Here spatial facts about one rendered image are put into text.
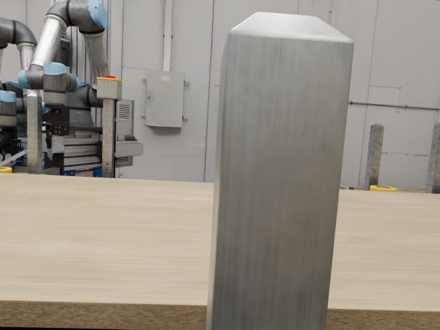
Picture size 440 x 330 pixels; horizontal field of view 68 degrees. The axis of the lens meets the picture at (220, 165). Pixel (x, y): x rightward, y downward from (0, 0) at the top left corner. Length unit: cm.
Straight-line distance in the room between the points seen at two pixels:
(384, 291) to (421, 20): 477
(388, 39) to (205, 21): 227
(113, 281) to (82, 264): 6
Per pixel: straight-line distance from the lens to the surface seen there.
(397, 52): 484
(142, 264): 43
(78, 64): 217
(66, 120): 139
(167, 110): 366
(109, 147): 123
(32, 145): 133
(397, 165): 484
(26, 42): 199
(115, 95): 121
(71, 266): 44
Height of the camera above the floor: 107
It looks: 6 degrees down
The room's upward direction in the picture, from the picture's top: 3 degrees clockwise
